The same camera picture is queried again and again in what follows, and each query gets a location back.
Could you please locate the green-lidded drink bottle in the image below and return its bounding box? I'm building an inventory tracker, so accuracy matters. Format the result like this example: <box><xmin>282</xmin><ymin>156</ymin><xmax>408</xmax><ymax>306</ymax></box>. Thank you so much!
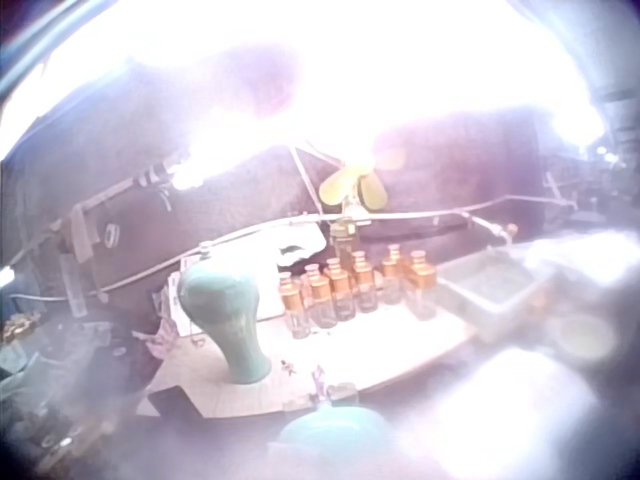
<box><xmin>328</xmin><ymin>218</ymin><xmax>359</xmax><ymax>274</ymax></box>

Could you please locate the group of orange-capped glass bottles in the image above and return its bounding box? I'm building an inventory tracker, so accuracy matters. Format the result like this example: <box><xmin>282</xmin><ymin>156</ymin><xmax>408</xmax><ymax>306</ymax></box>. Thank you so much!
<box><xmin>278</xmin><ymin>243</ymin><xmax>439</xmax><ymax>341</ymax></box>

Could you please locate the tall green ceramic vase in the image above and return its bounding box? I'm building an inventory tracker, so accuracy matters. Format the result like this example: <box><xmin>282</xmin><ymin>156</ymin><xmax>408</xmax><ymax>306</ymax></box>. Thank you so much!
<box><xmin>178</xmin><ymin>263</ymin><xmax>273</xmax><ymax>388</ymax></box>

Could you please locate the grey plastic tray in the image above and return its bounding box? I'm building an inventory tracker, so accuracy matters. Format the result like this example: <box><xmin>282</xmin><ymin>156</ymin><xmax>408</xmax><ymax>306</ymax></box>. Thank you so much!
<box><xmin>435</xmin><ymin>249</ymin><xmax>556</xmax><ymax>344</ymax></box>

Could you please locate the round green ceramic vase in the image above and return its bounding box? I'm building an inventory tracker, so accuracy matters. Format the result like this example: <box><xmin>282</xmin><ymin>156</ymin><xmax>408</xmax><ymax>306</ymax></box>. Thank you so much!
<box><xmin>273</xmin><ymin>404</ymin><xmax>396</xmax><ymax>466</ymax></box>

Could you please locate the cluttered side table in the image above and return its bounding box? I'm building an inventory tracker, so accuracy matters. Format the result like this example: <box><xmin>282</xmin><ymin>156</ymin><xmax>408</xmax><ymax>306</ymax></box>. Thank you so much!
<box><xmin>0</xmin><ymin>309</ymin><xmax>151</xmax><ymax>471</ymax></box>

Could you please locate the white metal rail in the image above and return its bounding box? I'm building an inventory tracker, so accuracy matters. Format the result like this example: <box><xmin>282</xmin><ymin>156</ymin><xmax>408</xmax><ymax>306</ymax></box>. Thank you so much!
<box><xmin>89</xmin><ymin>193</ymin><xmax>581</xmax><ymax>296</ymax></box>

